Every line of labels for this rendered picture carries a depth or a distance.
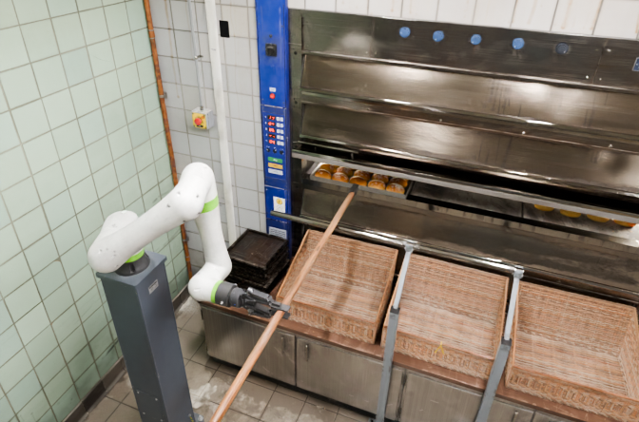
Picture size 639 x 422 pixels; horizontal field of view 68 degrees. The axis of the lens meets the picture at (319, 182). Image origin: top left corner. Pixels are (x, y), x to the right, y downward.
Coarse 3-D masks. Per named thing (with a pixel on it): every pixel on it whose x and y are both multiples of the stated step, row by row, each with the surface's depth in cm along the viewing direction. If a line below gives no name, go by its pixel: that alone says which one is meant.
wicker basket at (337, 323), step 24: (312, 240) 282; (336, 240) 277; (360, 240) 272; (336, 264) 281; (360, 264) 275; (384, 264) 271; (288, 288) 265; (312, 288) 276; (288, 312) 253; (312, 312) 246; (336, 312) 240; (360, 312) 260; (384, 312) 260; (360, 336) 242
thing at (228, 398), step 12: (348, 204) 243; (336, 216) 231; (324, 240) 214; (312, 264) 201; (300, 276) 193; (288, 300) 181; (276, 312) 176; (276, 324) 172; (264, 336) 166; (252, 360) 157; (240, 372) 153; (240, 384) 150; (228, 396) 145; (216, 420) 139
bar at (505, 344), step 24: (288, 216) 237; (384, 240) 222; (408, 240) 221; (480, 264) 210; (504, 264) 207; (504, 336) 200; (384, 360) 228; (504, 360) 202; (384, 384) 237; (384, 408) 246; (480, 408) 221
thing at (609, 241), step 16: (304, 176) 271; (368, 192) 258; (432, 208) 248; (448, 208) 245; (464, 208) 244; (512, 224) 236; (528, 224) 233; (544, 224) 233; (576, 240) 228; (592, 240) 225; (608, 240) 222; (624, 240) 223
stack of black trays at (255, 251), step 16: (240, 240) 279; (256, 240) 279; (272, 240) 279; (288, 240) 278; (240, 256) 266; (256, 256) 267; (272, 256) 267; (288, 256) 284; (240, 272) 267; (256, 272) 260; (272, 272) 267; (256, 288) 268; (272, 288) 273
